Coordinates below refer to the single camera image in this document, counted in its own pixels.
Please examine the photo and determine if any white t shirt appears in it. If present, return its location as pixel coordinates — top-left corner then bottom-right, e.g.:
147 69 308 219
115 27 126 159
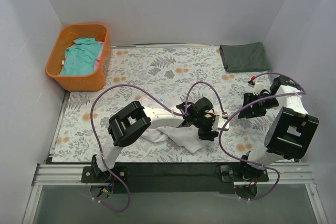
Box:
138 97 232 154

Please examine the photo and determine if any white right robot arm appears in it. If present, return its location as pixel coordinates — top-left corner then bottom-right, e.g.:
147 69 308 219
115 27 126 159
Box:
236 75 319 181

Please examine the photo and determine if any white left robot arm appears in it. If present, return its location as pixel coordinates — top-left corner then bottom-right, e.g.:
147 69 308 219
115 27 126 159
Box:
91 98 225 182

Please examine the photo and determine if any folded dark green t shirt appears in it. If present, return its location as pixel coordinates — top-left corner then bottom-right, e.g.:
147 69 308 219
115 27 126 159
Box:
219 42 270 73

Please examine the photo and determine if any floral patterned table mat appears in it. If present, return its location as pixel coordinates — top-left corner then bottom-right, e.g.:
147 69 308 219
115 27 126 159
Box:
52 47 278 163

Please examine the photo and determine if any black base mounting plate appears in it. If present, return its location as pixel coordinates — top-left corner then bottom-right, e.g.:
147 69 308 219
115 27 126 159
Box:
81 163 269 195

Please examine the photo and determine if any pink t shirt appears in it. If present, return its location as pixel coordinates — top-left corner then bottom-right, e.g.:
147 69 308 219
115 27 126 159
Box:
93 41 104 71

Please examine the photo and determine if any teal t shirt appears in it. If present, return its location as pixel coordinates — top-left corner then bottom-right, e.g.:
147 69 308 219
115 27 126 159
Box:
59 37 97 76

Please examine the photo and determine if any orange plastic basket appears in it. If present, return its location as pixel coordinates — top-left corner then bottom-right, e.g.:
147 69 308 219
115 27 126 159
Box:
45 23 111 91

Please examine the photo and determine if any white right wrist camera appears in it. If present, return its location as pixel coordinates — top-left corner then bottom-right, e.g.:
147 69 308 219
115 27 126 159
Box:
248 76 265 95

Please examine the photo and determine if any aluminium frame rail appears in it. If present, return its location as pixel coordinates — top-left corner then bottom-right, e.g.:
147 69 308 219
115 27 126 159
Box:
31 162 328 223

